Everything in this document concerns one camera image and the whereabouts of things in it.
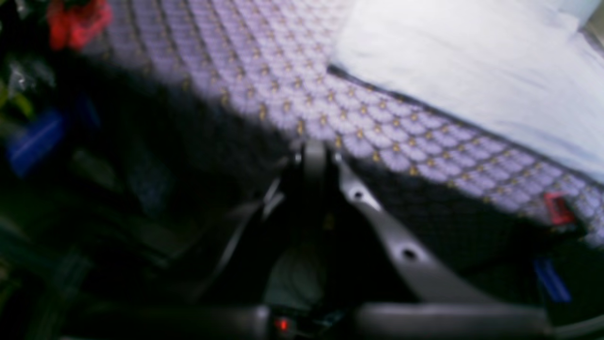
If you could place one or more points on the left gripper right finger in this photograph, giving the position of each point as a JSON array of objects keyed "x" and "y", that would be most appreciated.
[{"x": 414, "y": 264}]

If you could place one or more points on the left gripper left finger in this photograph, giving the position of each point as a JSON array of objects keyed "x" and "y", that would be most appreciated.
[{"x": 239, "y": 260}]

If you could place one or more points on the light grey T-shirt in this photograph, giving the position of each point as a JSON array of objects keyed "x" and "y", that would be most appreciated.
[{"x": 519, "y": 69}]

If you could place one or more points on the fan-patterned purple table cloth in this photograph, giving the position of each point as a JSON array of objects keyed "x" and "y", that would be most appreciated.
[{"x": 203, "y": 97}]

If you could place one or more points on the red centre table clamp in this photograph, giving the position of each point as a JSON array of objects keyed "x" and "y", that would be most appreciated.
[{"x": 559, "y": 209}]

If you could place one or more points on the red right edge clamp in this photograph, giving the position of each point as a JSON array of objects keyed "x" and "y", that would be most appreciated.
[{"x": 73, "y": 24}]

